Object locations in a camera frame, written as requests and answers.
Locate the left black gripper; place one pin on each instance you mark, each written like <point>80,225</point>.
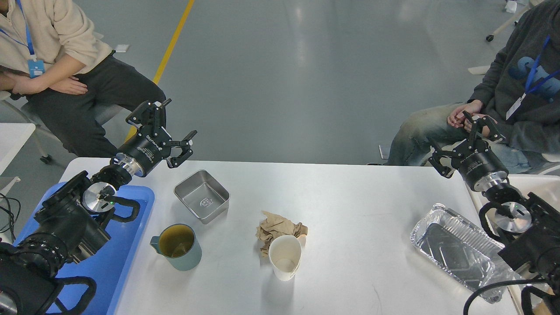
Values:
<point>143,152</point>

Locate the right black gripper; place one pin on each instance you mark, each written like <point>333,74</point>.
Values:
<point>477,164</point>

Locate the square stainless steel tin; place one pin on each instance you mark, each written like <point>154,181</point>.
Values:
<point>203,196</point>

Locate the aluminium foil tray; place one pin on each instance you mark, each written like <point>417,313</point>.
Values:
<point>461,249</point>

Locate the teal green mug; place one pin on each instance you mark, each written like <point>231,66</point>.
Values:
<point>179,245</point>

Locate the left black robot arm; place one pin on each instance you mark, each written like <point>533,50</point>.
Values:
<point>72,221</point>

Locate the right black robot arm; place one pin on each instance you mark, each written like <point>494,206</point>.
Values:
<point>527,226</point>

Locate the white office chair left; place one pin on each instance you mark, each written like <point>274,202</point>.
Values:
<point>102,113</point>

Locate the person in dark hoodie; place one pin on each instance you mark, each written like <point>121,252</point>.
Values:
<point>520,92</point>

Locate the beige waste bin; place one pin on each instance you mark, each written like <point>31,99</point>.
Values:
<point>547,187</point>

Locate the person in beige sweater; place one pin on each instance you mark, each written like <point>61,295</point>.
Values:
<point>51,55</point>

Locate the crumpled brown paper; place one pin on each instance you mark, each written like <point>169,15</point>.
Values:
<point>274,226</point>

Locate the blue plastic tray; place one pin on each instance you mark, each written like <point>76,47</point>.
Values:
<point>110,266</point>

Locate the white side table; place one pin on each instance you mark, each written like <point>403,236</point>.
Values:
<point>13,136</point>

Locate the white paper cup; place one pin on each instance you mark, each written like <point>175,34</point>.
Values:
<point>285,254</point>

